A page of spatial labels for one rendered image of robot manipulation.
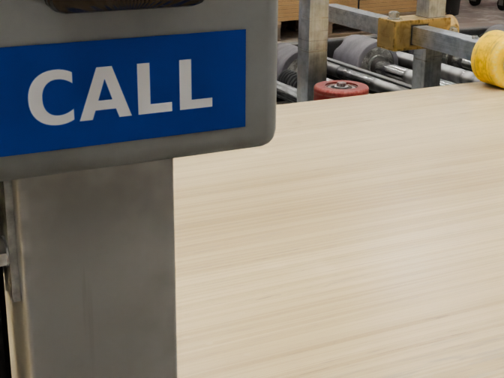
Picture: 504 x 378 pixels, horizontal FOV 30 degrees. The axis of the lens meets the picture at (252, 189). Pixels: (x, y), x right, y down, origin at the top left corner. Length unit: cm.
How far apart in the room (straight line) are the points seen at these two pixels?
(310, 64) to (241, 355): 93
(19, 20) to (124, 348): 8
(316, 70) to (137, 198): 132
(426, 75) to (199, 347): 107
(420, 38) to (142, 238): 139
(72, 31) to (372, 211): 73
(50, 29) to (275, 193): 77
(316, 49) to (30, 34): 135
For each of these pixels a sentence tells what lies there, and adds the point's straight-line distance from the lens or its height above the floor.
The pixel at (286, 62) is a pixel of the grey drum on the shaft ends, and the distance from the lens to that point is 192.
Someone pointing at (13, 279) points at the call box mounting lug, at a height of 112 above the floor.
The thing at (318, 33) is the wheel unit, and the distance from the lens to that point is 151.
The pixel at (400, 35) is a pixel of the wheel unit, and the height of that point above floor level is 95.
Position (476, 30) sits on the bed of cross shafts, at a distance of 239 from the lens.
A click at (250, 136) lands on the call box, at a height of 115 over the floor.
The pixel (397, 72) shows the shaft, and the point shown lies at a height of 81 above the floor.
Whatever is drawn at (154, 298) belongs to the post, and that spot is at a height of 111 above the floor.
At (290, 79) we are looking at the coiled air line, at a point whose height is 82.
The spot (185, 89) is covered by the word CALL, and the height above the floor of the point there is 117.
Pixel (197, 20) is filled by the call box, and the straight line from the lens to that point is 19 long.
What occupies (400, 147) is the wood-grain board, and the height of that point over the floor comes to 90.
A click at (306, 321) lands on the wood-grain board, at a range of 68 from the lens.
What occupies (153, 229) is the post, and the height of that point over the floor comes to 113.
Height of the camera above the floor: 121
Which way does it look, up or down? 19 degrees down
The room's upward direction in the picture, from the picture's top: straight up
